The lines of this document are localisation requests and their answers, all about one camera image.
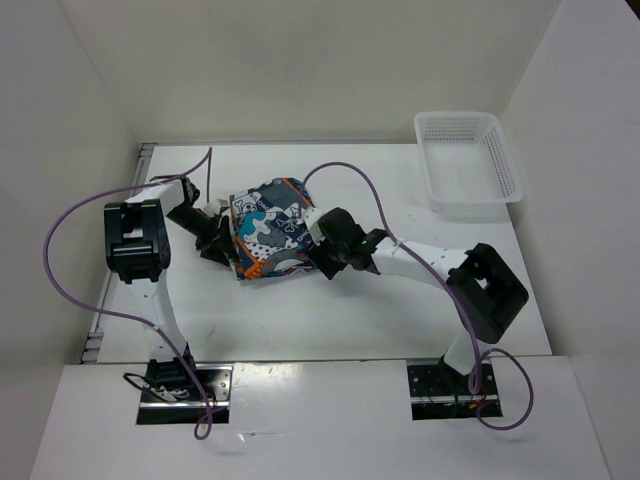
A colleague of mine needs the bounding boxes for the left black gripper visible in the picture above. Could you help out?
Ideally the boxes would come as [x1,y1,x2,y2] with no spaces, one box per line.
[165,204,239,268]

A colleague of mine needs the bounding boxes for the colourful patterned shorts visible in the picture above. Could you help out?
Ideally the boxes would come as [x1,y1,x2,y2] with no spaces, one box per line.
[229,177,316,281]

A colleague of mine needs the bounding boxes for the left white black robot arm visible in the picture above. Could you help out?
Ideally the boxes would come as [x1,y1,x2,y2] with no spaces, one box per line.
[103,176,236,400]

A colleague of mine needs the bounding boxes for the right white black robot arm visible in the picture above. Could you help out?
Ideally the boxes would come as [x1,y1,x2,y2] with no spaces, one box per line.
[301,207,529,393]

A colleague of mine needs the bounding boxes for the white perforated plastic basket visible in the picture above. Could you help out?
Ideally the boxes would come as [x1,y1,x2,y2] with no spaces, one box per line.
[414,111,524,207]

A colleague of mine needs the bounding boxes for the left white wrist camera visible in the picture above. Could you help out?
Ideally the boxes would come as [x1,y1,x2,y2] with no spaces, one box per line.
[202,199,229,217]

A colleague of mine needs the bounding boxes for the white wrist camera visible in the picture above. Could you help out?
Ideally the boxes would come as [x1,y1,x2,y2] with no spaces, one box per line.
[202,199,229,217]
[298,207,325,246]

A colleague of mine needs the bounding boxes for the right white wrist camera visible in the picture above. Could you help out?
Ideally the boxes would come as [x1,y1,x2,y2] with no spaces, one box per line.
[298,207,325,246]

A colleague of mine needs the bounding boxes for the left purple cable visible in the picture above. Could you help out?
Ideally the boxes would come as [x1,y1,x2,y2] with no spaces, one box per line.
[42,146,231,441]

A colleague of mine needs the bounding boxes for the purple cable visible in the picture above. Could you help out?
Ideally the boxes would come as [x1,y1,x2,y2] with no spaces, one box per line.
[294,161,535,431]
[42,146,231,441]

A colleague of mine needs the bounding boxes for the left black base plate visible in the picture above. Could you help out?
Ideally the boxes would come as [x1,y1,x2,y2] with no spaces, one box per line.
[127,364,233,426]

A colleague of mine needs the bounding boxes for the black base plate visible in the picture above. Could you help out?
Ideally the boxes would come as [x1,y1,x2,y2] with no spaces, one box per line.
[407,360,503,421]
[127,364,233,426]

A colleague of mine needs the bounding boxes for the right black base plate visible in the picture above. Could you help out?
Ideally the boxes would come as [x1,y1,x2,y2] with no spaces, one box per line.
[407,360,503,421]

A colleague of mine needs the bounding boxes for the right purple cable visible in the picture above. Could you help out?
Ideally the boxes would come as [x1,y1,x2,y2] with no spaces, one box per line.
[294,161,535,431]

